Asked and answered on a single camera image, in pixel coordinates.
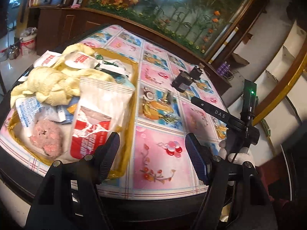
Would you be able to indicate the dark small toy bag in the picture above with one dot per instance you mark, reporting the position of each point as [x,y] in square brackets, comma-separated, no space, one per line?
[182,82]

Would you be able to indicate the white bucket with red band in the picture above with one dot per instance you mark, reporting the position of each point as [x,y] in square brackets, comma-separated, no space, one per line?
[28,41]

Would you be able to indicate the green white small packet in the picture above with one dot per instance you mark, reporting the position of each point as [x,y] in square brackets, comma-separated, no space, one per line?
[113,66]

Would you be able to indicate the rolled white yellow poster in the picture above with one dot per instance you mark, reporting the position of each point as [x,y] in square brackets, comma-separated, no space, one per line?
[224,45]

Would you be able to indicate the white printed tissue pack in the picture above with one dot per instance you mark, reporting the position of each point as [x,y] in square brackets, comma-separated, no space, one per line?
[27,109]

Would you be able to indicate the pink round sponge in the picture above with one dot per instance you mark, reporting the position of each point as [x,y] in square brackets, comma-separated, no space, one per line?
[47,136]

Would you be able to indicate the white pack red characters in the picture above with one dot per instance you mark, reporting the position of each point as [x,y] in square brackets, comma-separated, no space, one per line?
[79,60]

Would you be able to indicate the yellow cardboard box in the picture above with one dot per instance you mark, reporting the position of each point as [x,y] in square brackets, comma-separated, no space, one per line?
[49,112]

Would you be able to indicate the yellow fluffy cloth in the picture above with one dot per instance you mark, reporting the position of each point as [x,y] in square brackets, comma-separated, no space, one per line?
[57,85]

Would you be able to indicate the red and white snack bag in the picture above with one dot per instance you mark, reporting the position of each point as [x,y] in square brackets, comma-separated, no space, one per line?
[104,107]

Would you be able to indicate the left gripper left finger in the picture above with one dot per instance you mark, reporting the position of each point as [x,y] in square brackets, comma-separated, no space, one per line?
[104,157]

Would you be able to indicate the black jar with cork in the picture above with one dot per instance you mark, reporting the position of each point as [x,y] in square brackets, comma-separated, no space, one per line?
[196,71]

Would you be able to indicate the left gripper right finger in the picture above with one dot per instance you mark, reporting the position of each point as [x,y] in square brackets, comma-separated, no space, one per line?
[200,157]

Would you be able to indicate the colourful patterned tablecloth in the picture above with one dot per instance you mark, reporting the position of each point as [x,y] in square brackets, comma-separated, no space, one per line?
[159,166]

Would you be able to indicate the right gloved hand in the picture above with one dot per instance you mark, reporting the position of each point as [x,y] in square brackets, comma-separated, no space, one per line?
[239,158]

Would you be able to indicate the purple bottles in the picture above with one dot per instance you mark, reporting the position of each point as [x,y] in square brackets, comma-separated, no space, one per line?
[223,68]

